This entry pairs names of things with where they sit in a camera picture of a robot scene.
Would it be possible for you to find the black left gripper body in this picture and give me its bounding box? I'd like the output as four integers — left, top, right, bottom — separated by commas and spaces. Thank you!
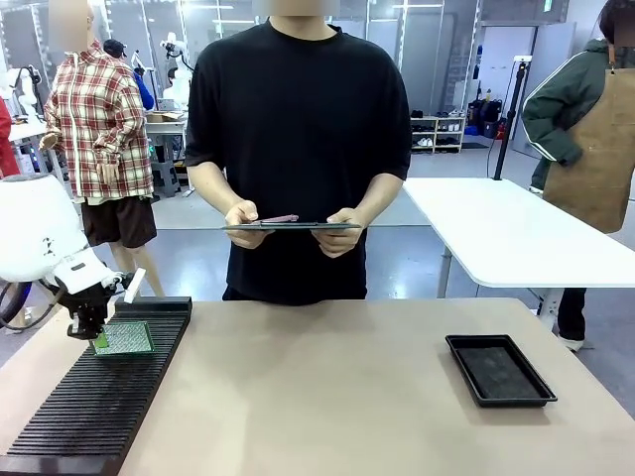
58, 279, 123, 328

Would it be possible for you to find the green PCB board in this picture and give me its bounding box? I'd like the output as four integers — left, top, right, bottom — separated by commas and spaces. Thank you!
93, 320, 156, 357

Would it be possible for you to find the dark clipboard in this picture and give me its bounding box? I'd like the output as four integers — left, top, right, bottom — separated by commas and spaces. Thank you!
220, 221, 363, 233

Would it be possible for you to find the person's right forearm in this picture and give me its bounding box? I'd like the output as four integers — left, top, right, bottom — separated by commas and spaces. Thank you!
187, 161, 245, 220

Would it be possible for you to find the person's left forearm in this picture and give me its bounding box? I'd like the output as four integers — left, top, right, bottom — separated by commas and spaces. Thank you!
352, 171, 404, 225

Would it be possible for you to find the black slotted PCB rack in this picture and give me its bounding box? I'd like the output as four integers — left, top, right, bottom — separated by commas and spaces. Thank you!
0, 296, 193, 476

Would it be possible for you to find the person's right hand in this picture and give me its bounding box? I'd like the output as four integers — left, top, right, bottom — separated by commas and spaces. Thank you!
224, 199, 260, 250

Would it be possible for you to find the person's left hand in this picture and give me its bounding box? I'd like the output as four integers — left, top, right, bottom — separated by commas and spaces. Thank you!
313, 207, 367, 259

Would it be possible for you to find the grey step stool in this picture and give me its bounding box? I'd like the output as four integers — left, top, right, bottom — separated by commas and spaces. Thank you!
150, 143, 184, 200

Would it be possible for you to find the mannequin in plaid shirt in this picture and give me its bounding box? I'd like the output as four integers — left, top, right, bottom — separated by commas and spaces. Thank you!
39, 0, 168, 299

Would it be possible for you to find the mannequin in red and orange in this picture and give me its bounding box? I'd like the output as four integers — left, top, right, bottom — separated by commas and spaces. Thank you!
0, 96, 14, 180

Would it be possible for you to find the flat cardboard box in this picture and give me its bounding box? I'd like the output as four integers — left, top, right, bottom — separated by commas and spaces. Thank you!
144, 111, 188, 125

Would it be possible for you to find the white background robot with headset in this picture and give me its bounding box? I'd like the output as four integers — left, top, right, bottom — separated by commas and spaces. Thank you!
0, 63, 47, 121

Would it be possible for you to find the person in blue with cap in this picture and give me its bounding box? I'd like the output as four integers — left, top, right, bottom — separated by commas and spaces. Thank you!
102, 39, 156, 113

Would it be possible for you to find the person in black T-shirt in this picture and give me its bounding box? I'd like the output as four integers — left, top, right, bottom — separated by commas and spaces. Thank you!
184, 14, 413, 306

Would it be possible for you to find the white shoe shelf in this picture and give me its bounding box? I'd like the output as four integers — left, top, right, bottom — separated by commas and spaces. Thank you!
410, 115, 468, 154

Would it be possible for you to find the black plastic tray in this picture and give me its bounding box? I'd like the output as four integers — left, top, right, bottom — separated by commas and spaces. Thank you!
444, 333, 559, 410

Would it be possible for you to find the white table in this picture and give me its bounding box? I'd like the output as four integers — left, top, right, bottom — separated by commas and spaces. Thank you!
402, 177, 635, 318

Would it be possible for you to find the black pole stand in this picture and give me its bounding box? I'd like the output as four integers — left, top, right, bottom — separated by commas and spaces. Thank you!
493, 56, 533, 181

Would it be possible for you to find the person in brown apron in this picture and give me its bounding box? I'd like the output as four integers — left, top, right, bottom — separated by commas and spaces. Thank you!
521, 0, 635, 354

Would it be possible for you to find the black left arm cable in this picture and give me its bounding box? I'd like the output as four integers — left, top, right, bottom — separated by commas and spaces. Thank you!
0, 280, 66, 332

